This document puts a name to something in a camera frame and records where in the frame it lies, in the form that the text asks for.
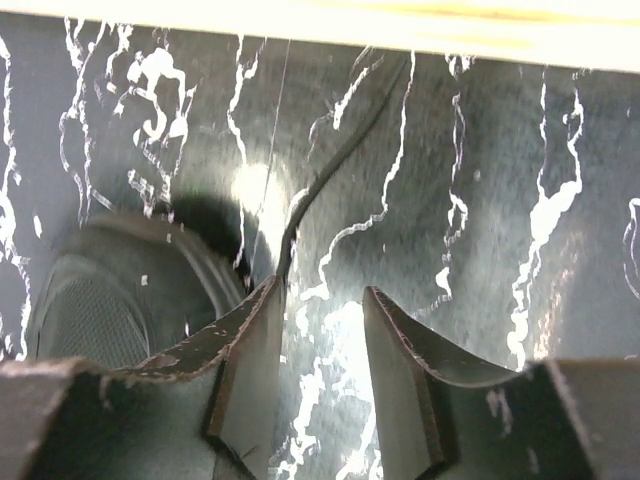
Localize wooden drying rack frame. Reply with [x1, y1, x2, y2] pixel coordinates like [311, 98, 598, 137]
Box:
[1, 0, 639, 73]

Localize black shoe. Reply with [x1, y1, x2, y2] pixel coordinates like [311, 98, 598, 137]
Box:
[25, 213, 246, 369]

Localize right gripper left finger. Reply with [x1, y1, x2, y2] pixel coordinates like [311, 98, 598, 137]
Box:
[1, 276, 284, 479]

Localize black marble pattern mat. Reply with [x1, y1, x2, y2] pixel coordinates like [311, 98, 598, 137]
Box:
[1, 13, 639, 479]

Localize black shoelace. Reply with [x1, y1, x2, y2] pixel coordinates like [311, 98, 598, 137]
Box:
[276, 56, 407, 284]

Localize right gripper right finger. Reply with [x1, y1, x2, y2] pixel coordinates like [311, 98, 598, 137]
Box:
[363, 287, 639, 479]

